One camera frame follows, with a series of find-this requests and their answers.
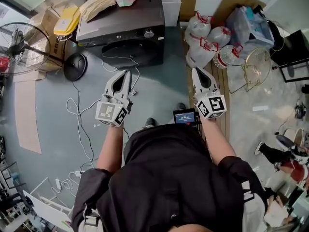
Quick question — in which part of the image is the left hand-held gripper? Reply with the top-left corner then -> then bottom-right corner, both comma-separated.
95,69 -> 134,129

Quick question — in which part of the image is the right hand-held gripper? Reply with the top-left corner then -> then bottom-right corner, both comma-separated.
191,66 -> 228,120

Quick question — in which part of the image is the black washing machine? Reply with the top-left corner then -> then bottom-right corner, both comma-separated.
76,0 -> 166,69

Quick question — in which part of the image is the person's left forearm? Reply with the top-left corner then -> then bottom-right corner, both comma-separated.
96,124 -> 126,174

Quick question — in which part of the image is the person's right forearm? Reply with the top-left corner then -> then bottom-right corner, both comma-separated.
199,116 -> 238,167

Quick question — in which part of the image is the brown wooden plank platform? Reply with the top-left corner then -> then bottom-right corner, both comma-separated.
187,57 -> 232,140

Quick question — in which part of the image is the large clear water jug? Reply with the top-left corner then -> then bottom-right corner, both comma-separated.
206,25 -> 232,48
185,37 -> 219,69
184,12 -> 213,45

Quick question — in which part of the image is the ribbed clear water bottle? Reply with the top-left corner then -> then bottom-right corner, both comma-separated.
212,43 -> 244,70

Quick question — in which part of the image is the small black screen device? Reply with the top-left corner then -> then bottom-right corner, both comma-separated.
172,108 -> 197,125

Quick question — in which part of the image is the black standing fan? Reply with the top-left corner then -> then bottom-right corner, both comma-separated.
0,22 -> 88,82

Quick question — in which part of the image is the clear plastic storage box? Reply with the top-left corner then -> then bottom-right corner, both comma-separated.
225,4 -> 276,51

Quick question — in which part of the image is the narrow tan cardboard box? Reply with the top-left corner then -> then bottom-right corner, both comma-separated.
179,0 -> 197,23

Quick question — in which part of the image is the white panel box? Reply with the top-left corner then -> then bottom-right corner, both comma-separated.
161,0 -> 182,28

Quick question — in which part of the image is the black bin with yellow lid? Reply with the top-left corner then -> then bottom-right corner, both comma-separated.
53,5 -> 82,43

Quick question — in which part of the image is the beige folded cloth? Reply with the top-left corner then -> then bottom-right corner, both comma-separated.
79,0 -> 117,23

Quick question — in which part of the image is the flat cardboard floor sheet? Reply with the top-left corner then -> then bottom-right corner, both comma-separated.
13,71 -> 48,155

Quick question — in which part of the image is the plain cardboard box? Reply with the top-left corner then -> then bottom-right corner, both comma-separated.
31,7 -> 60,34

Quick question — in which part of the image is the person's black shirt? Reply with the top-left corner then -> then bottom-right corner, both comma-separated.
71,123 -> 267,232

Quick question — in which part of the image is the long white cable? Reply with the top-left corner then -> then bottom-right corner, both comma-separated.
66,54 -> 141,174

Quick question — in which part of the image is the gold wire chair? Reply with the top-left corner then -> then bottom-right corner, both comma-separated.
228,46 -> 273,95

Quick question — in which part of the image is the black frame table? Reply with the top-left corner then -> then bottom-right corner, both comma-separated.
268,29 -> 309,84

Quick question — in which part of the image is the person's right grey shoulder strap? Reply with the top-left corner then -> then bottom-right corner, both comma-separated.
241,180 -> 266,232

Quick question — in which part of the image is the person's grey shoulder strap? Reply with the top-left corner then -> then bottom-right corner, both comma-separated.
77,208 -> 102,232
241,180 -> 266,232

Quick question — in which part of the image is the person's left grey shoulder strap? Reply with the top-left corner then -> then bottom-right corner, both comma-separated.
77,208 -> 102,232

